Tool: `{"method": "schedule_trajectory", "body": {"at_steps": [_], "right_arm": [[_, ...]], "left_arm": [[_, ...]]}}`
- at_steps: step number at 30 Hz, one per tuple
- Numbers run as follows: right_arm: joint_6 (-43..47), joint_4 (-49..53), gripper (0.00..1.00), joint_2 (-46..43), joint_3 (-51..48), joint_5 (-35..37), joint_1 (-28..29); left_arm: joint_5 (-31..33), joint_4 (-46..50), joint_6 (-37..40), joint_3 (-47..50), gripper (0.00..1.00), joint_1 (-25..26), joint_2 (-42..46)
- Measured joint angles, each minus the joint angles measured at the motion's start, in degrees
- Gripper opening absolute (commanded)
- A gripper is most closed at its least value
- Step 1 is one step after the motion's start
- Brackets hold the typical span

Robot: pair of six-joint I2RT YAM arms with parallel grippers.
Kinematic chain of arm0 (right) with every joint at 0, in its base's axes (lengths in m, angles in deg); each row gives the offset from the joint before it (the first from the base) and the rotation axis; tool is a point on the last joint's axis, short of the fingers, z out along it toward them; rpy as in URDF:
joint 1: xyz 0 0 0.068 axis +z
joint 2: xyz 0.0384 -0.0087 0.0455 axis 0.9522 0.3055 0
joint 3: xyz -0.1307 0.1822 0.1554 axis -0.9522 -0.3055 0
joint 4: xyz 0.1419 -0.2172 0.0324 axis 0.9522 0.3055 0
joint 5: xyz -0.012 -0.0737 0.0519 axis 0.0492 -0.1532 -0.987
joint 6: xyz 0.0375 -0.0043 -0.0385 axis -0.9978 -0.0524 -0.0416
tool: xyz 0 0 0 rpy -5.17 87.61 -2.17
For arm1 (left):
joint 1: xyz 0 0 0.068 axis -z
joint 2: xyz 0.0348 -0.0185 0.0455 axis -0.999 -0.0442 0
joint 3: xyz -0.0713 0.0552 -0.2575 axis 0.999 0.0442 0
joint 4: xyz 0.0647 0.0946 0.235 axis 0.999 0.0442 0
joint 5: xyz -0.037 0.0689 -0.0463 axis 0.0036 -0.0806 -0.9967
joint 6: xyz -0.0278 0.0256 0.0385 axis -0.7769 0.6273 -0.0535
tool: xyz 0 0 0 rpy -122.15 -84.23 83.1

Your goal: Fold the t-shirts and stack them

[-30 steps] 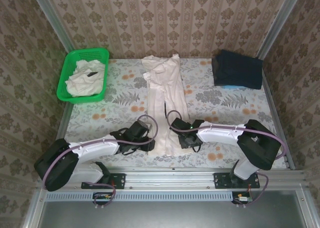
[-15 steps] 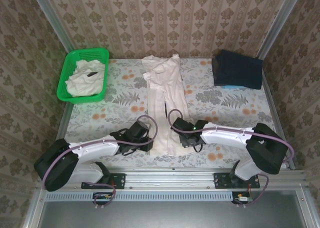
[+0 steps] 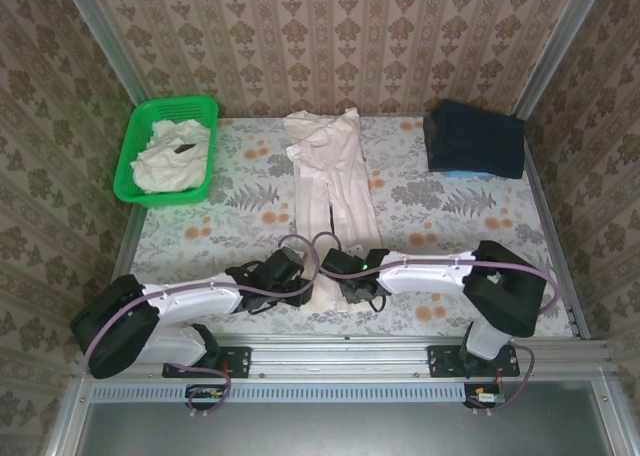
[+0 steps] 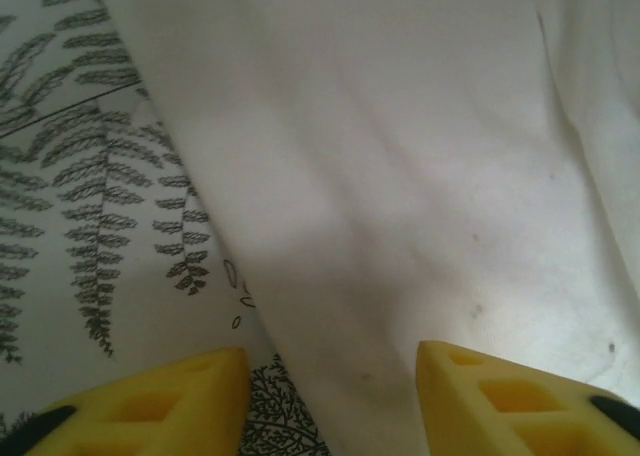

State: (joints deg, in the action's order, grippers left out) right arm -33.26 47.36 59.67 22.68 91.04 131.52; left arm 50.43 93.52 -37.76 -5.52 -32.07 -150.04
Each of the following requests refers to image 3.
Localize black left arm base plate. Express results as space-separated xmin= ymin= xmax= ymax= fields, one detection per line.
xmin=161 ymin=344 xmax=253 ymax=379

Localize cream white trousers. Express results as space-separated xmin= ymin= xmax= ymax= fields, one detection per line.
xmin=282 ymin=106 xmax=385 ymax=313

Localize crumpled white t-shirt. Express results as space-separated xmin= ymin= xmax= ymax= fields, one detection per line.
xmin=130 ymin=118 xmax=212 ymax=195

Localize black electronics connector box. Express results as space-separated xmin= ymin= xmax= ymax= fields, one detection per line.
xmin=185 ymin=384 xmax=226 ymax=408
xmin=463 ymin=383 xmax=506 ymax=408

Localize grey metal panel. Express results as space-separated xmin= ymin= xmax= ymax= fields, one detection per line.
xmin=47 ymin=398 xmax=624 ymax=456

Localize aluminium table side rail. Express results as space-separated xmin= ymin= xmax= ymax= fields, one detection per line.
xmin=112 ymin=206 xmax=151 ymax=282
xmin=519 ymin=120 xmax=591 ymax=340

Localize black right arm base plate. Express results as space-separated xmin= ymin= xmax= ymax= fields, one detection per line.
xmin=427 ymin=344 xmax=521 ymax=379

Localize dark navy t-shirt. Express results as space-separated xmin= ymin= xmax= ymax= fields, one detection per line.
xmin=422 ymin=99 xmax=527 ymax=181

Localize green plastic basket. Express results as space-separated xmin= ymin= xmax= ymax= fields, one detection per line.
xmin=113 ymin=94 xmax=220 ymax=208

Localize floral patterned table cover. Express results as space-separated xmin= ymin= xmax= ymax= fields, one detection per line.
xmin=113 ymin=115 xmax=574 ymax=337

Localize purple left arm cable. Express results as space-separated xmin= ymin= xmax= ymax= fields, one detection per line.
xmin=82 ymin=232 xmax=324 ymax=420

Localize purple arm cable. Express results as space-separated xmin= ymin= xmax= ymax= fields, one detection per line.
xmin=312 ymin=232 xmax=561 ymax=418
xmin=82 ymin=232 xmax=324 ymax=420

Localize grey slotted cable duct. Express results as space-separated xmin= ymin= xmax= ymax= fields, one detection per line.
xmin=92 ymin=381 xmax=469 ymax=403

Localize aluminium frame post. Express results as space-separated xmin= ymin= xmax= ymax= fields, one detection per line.
xmin=64 ymin=0 xmax=144 ymax=102
xmin=512 ymin=0 xmax=609 ymax=118

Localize aluminium mounting rail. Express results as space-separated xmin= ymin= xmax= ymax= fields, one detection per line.
xmin=73 ymin=333 xmax=614 ymax=380

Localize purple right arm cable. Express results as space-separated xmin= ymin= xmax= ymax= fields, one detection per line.
xmin=312 ymin=232 xmax=561 ymax=418

